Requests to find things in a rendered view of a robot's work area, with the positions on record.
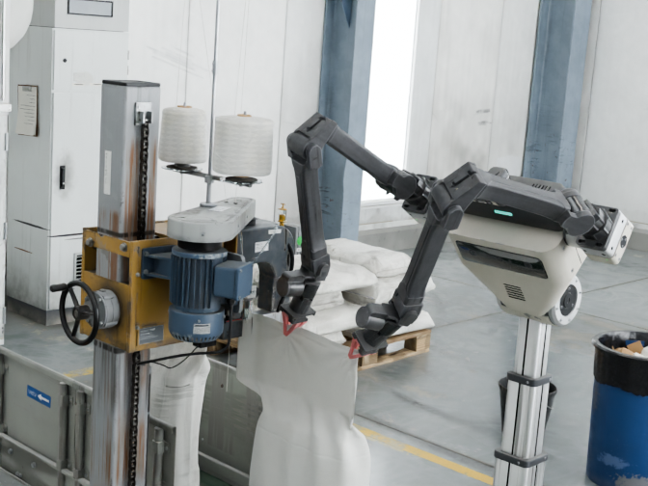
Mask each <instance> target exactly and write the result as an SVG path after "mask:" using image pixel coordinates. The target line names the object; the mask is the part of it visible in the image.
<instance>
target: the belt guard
mask: <svg viewBox="0 0 648 486"><path fill-rule="evenodd" d="M225 201H226V199H224V200H221V201H217V202H215V203H217V206H226V207H230V208H229V209H226V210H224V211H221V212H220V211H211V210H209V209H211V208H214V207H201V206H198V207H194V208H191V209H187V210H184V211H180V212H178V213H174V214H171V215H169V216H168V226H167V235H168V236H169V237H171V238H172V239H176V240H181V241H187V242H199V243H217V242H226V241H230V240H232V239H233V238H234V237H235V236H236V235H237V234H238V233H239V232H240V231H242V230H243V229H244V228H245V227H246V225H247V224H248V223H249V222H250V221H251V220H252V219H253V218H254V217H255V214H256V200H255V199H252V198H245V197H236V202H237V203H238V204H235V197H232V198H228V199H227V202H225Z"/></svg>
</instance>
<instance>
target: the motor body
mask: <svg viewBox="0 0 648 486"><path fill-rule="evenodd" d="M227 254H228V250H227V249H225V248H223V247H222V248H221V249H220V250H216V251H191V250H185V249H182V248H179V247H178V246H177V245H175V246H173V247H172V253H171V276H170V298H169V300H170V302H171V303H172V304H171V305H170V306H169V309H168V312H169V331H170V333H171V335H172V336H173V337H174V338H176V339H178V340H181V341H185V342H194V343H203V342H210V341H213V340H216V339H217V338H219V337H220V335H221V334H222V333H223V330H224V318H225V317H226V316H225V309H224V308H223V307H222V306H221V297H217V296H214V294H213V291H212V289H213V270H214V268H215V266H216V265H218V264H220V263H223V262H225V261H227Z"/></svg>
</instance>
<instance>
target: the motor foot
mask: <svg viewBox="0 0 648 486"><path fill-rule="evenodd" d="M173 246H175V245H167V246H158V247H149V248H143V249H142V258H141V279H143V280H146V279H153V278H160V279H166V280H169V279H170V276H171V253H172V247H173Z"/></svg>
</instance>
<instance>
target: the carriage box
mask: <svg viewBox="0 0 648 486"><path fill-rule="evenodd" d="M167 226H168V220H162V221H155V235H154V239H146V240H137V241H130V242H129V241H126V240H120V239H117V238H114V237H111V236H107V235H104V234H100V233H97V227H85V228H83V234H82V270H81V281H82V282H84V283H85V284H87V285H88V286H89V287H90V289H91V290H92V291H97V290H100V289H109V290H111V291H113V292H114V293H115V294H116V296H117V297H118V300H119V302H120V307H121V315H120V319H119V322H118V324H117V325H115V326H113V327H111V328H105V329H99V330H98V331H97V334H96V337H95V338H96V339H98V340H101V341H103V342H106V343H108V344H111V345H113V346H116V347H118V348H120V349H122V350H124V351H126V353H134V352H136V351H141V350H146V349H150V348H155V347H160V346H165V345H170V344H175V343H180V342H184V341H181V340H178V339H176V338H174V337H173V336H172V335H171V333H170V331H169V312H168V309H169V306H170V305H171V304H172V303H171V302H170V300H169V298H170V280H166V279H160V278H153V279H146V280H143V279H141V258H142V249H143V248H149V247H158V246H167V245H177V240H176V239H172V238H171V237H169V236H168V235H167ZM96 248H99V249H102V250H105V251H108V252H112V253H115V254H118V255H121V256H124V257H130V259H129V282H124V283H119V282H116V281H113V280H110V279H107V278H104V277H101V276H98V275H97V274H96ZM87 295H88V294H87V293H86V292H85V290H84V289H83V288H81V305H80V306H82V305H84V303H85V297H86V296H87ZM163 324H164V331H163V340H159V341H155V342H150V343H145V344H140V345H139V331H140V329H143V328H147V327H152V326H158V325H163ZM91 331H92V327H91V326H90V324H89V323H88V322H86V319H83V320H80V334H82V335H83V334H85V335H87V336H89V335H90V333H91Z"/></svg>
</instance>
